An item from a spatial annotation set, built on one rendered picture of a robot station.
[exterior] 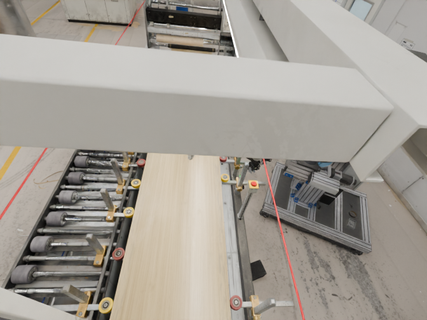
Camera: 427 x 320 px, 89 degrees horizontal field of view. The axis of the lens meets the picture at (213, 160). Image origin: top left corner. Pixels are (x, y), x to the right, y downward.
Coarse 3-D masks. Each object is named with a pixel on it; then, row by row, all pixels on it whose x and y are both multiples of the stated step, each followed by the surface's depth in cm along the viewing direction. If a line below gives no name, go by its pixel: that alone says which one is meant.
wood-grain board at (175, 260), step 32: (160, 160) 211; (192, 160) 216; (160, 192) 187; (192, 192) 191; (160, 224) 168; (192, 224) 171; (128, 256) 151; (160, 256) 153; (192, 256) 155; (224, 256) 158; (128, 288) 138; (160, 288) 140; (192, 288) 142; (224, 288) 144
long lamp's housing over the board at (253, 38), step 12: (228, 0) 68; (240, 0) 58; (252, 0) 59; (228, 12) 64; (240, 12) 54; (252, 12) 51; (240, 24) 50; (252, 24) 45; (264, 24) 46; (240, 36) 47; (252, 36) 42; (264, 36) 41; (240, 48) 45; (252, 48) 40; (264, 48) 37; (276, 48) 38; (276, 60) 34
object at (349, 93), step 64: (256, 0) 43; (320, 0) 29; (0, 64) 11; (64, 64) 11; (128, 64) 12; (192, 64) 13; (256, 64) 14; (320, 64) 20; (384, 64) 16; (0, 128) 12; (64, 128) 12; (128, 128) 13; (192, 128) 13; (256, 128) 13; (320, 128) 13; (384, 128) 13
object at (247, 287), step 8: (232, 168) 241; (232, 192) 223; (240, 192) 221; (232, 200) 221; (240, 200) 214; (240, 224) 197; (240, 232) 192; (240, 240) 187; (240, 248) 183; (240, 256) 179; (248, 256) 179; (240, 264) 176; (248, 264) 175; (240, 272) 175; (248, 272) 171; (248, 280) 167; (248, 288) 163; (248, 296) 160; (248, 312) 153
